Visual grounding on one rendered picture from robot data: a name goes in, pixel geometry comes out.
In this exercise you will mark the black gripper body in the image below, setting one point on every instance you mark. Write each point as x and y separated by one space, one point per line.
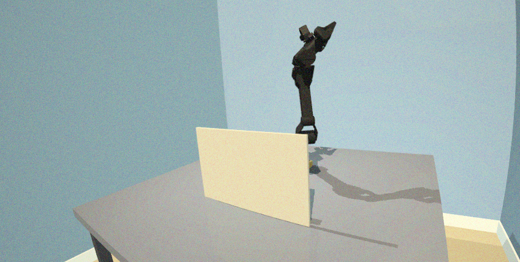
316 43

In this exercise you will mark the cream flat board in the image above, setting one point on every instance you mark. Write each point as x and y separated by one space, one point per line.
264 172

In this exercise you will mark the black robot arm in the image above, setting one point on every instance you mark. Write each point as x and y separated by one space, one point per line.
302 73

